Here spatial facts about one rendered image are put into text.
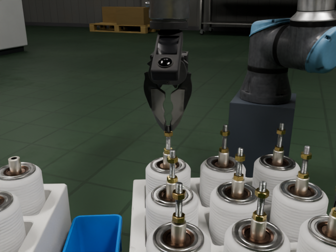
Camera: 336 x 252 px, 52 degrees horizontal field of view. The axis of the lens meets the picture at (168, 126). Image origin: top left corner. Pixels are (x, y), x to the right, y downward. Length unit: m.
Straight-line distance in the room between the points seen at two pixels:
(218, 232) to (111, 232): 0.29
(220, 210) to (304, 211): 0.14
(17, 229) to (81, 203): 0.45
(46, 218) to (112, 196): 0.42
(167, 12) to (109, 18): 6.85
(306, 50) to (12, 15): 3.84
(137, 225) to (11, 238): 0.22
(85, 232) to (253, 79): 0.61
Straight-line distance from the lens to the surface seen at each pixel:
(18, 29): 4.50
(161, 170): 0.71
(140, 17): 6.65
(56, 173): 1.30
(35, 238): 0.69
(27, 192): 0.74
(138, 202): 0.74
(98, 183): 1.20
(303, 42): 0.92
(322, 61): 0.91
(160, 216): 0.60
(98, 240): 0.86
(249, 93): 1.03
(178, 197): 0.48
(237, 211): 0.61
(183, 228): 0.51
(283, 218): 0.67
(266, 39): 1.00
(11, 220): 0.66
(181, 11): 0.64
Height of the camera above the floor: 0.58
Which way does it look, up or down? 20 degrees down
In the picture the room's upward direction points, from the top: straight up
